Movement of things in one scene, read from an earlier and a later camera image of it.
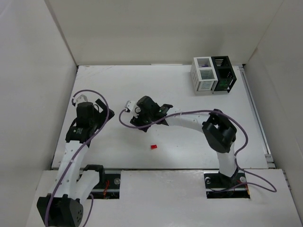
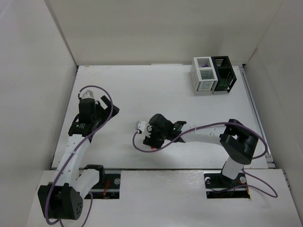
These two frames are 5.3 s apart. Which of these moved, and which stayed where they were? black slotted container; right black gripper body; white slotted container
Moved: right black gripper body
Stayed: black slotted container; white slotted container
